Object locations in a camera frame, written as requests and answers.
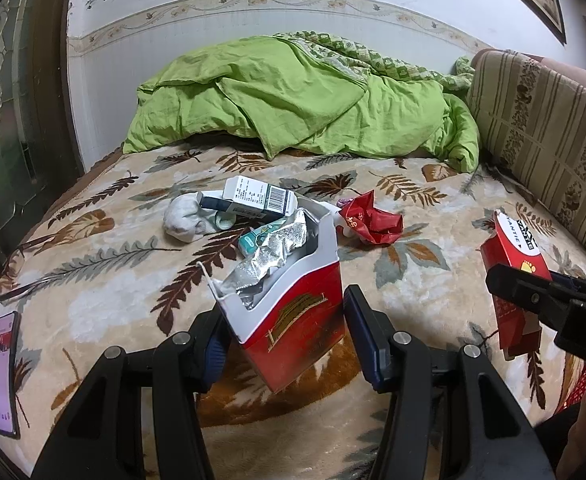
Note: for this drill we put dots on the crumpled silver foil wrapper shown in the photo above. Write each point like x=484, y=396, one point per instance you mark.
x=273, y=255

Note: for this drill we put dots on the eyeglasses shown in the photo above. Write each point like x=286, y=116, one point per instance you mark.
x=10, y=272

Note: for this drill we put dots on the red box with foot print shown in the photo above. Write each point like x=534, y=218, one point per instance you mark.
x=510, y=255

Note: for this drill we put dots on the crumpled red wrapper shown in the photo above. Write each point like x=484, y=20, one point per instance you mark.
x=373, y=222

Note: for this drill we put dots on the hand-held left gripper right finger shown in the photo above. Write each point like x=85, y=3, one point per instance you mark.
x=368, y=355

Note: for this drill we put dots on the leaf print blanket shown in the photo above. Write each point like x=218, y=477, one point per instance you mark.
x=123, y=240

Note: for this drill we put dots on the smartphone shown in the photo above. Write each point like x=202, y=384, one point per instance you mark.
x=2, y=375

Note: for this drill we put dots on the wooden door with patterned glass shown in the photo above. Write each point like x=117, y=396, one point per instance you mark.
x=3, y=110

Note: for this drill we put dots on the red plastic mesh basket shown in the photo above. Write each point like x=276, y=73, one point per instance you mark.
x=580, y=385

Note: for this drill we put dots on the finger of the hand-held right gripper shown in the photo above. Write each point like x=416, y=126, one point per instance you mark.
x=583, y=287
x=523, y=290

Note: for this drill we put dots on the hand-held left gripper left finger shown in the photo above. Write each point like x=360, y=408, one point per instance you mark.
x=215, y=355

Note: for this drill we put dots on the striped floral cushion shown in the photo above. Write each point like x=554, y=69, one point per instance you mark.
x=548, y=125

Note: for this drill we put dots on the dark blue small box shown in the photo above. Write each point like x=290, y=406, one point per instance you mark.
x=213, y=202

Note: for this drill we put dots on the white box with barcode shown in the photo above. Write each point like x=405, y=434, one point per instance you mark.
x=253, y=192

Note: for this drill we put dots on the white knit glove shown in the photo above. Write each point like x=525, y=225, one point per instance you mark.
x=185, y=220

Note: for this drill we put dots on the red cigarette box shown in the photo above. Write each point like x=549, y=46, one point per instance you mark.
x=293, y=330

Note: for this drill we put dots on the green quilt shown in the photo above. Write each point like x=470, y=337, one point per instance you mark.
x=273, y=95

